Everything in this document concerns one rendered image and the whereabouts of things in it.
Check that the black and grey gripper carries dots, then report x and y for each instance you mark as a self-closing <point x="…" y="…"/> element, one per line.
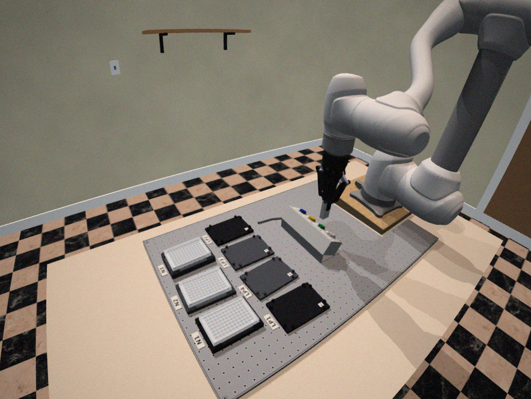
<point x="334" y="170"/>

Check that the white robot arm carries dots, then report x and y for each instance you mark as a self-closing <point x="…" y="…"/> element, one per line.
<point x="394" y="124"/>

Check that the white button panel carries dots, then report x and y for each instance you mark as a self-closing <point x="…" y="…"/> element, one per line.
<point x="318" y="241"/>

